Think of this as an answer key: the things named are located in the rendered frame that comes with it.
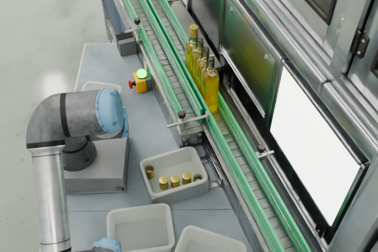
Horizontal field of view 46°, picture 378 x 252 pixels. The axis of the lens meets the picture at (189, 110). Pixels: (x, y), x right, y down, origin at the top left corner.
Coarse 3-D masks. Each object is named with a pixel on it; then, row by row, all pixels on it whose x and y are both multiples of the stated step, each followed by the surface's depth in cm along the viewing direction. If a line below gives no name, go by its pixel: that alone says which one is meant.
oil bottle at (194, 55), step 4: (192, 52) 176; (196, 52) 174; (200, 52) 174; (192, 56) 177; (196, 56) 174; (200, 56) 174; (192, 60) 178; (196, 60) 175; (192, 64) 180; (192, 68) 181; (192, 72) 183; (192, 76) 185
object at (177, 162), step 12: (156, 156) 172; (168, 156) 173; (180, 156) 176; (192, 156) 176; (144, 168) 171; (156, 168) 176; (168, 168) 177; (180, 168) 177; (192, 168) 177; (204, 168) 168; (156, 180) 173; (168, 180) 173; (180, 180) 173; (192, 180) 173; (204, 180) 165; (156, 192) 169; (168, 192) 161
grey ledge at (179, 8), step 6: (180, 0) 234; (174, 6) 231; (180, 6) 231; (174, 12) 227; (180, 12) 227; (186, 12) 227; (180, 18) 224; (186, 18) 224; (186, 24) 221; (186, 30) 217; (198, 30) 217; (198, 36) 214; (204, 42) 211; (210, 48) 208; (210, 54) 206; (216, 60) 203; (216, 66) 200
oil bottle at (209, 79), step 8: (208, 72) 167; (216, 72) 167; (208, 80) 168; (216, 80) 169; (208, 88) 171; (216, 88) 173; (208, 96) 174; (216, 96) 176; (208, 104) 178; (216, 104) 179
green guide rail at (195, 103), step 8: (144, 0) 220; (144, 8) 225; (152, 16) 211; (152, 24) 216; (160, 32) 203; (160, 40) 208; (168, 48) 196; (168, 56) 200; (176, 64) 190; (176, 72) 194; (184, 80) 183; (184, 88) 187; (192, 96) 178; (192, 104) 181; (200, 104) 173; (200, 112) 173; (200, 120) 176
